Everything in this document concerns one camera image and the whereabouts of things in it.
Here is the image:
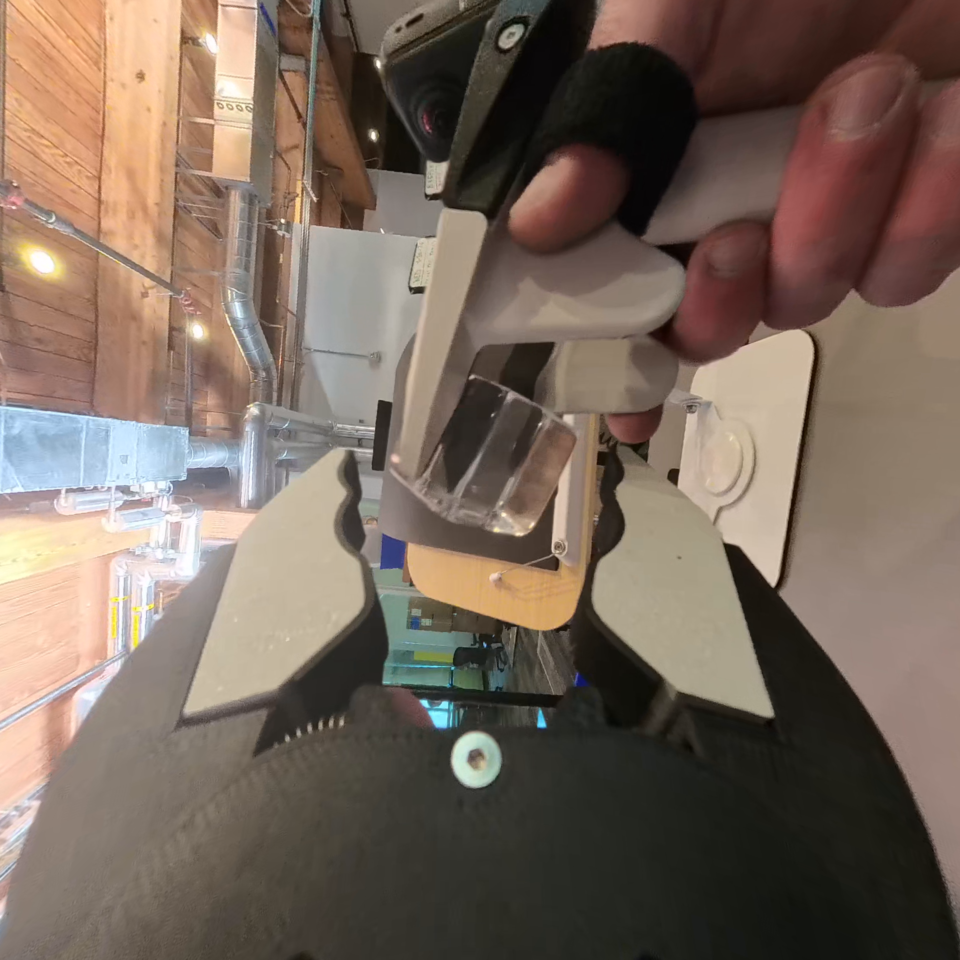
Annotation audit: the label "rectangular metal air duct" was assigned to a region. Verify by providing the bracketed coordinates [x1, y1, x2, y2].
[0, 405, 189, 496]
[213, 0, 279, 204]

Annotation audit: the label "thin metal sprinkler pipe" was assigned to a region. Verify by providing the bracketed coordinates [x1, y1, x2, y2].
[0, 180, 189, 301]

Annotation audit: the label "clear acrylic block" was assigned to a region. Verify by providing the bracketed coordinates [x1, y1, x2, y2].
[387, 373, 579, 538]

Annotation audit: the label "black office chair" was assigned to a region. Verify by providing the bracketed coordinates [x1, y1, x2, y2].
[453, 633, 511, 672]

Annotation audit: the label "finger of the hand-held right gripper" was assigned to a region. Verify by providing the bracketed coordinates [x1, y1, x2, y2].
[388, 207, 687, 472]
[477, 336, 681, 415]

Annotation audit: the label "person's right hand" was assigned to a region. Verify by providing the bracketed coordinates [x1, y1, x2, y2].
[508, 0, 960, 445]

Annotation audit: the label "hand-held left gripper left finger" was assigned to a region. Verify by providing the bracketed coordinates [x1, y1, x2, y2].
[178, 448, 390, 727]

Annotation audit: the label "light wood panel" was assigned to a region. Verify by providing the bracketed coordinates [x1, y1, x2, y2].
[405, 408, 601, 631]

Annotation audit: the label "clear round disc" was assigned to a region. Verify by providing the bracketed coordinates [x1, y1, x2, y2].
[686, 397, 751, 496]

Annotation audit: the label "white rounded board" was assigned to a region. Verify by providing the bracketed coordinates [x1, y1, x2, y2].
[686, 328, 819, 590]

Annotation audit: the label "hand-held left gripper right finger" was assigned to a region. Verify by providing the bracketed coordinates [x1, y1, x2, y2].
[571, 448, 777, 725]

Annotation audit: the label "insulated pipes with yellow labels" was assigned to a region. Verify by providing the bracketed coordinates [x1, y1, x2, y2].
[108, 555, 162, 654]

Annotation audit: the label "round silver ventilation duct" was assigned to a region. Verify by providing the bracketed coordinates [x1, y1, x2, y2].
[217, 187, 282, 406]

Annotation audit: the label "silver pipe bundle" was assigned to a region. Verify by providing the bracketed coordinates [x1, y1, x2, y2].
[187, 401, 376, 511]

